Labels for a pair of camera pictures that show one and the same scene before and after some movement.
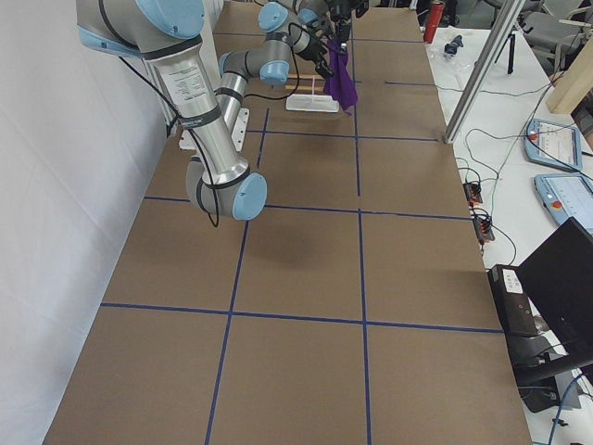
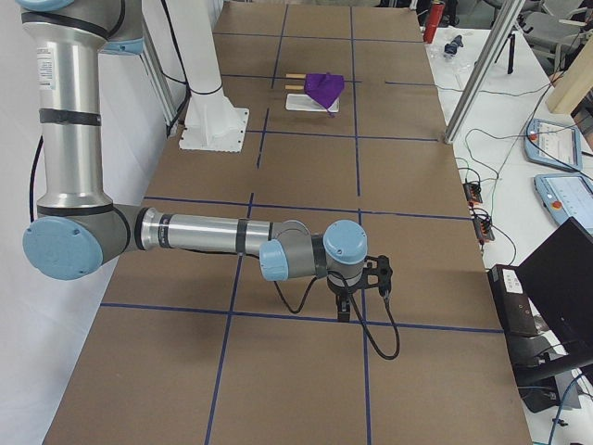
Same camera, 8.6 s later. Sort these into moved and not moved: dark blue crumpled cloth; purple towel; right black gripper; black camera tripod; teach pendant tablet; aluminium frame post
Moved: right black gripper; purple towel
Not moved: aluminium frame post; black camera tripod; teach pendant tablet; dark blue crumpled cloth
